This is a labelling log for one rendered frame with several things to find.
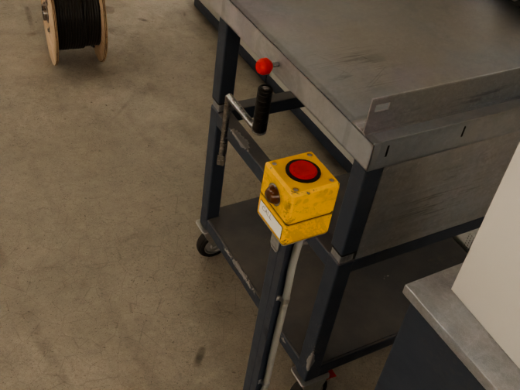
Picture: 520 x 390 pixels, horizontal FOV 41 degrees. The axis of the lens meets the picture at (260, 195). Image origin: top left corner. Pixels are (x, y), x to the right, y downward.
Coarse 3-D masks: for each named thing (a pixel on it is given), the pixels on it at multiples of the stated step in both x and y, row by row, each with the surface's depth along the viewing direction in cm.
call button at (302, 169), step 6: (294, 162) 97; (300, 162) 97; (306, 162) 97; (294, 168) 96; (300, 168) 96; (306, 168) 96; (312, 168) 97; (294, 174) 96; (300, 174) 95; (306, 174) 95; (312, 174) 96
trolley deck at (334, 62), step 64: (256, 0) 147; (320, 0) 151; (384, 0) 155; (448, 0) 159; (320, 64) 130; (384, 64) 133; (448, 64) 136; (512, 64) 140; (448, 128) 120; (512, 128) 130
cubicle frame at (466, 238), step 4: (468, 232) 197; (472, 232) 196; (476, 232) 195; (456, 236) 202; (460, 236) 201; (464, 236) 199; (468, 236) 198; (472, 236) 196; (456, 240) 203; (460, 240) 201; (464, 240) 200; (468, 240) 198; (472, 240) 197; (460, 244) 201; (464, 244) 200; (468, 244) 198; (464, 248) 200; (468, 248) 199
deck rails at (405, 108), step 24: (504, 72) 123; (384, 96) 111; (408, 96) 114; (432, 96) 117; (456, 96) 121; (480, 96) 124; (504, 96) 128; (360, 120) 117; (384, 120) 115; (408, 120) 118
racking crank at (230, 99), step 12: (264, 84) 137; (228, 96) 151; (264, 96) 136; (228, 108) 153; (240, 108) 148; (264, 108) 138; (228, 120) 156; (252, 120) 145; (264, 120) 140; (264, 132) 142
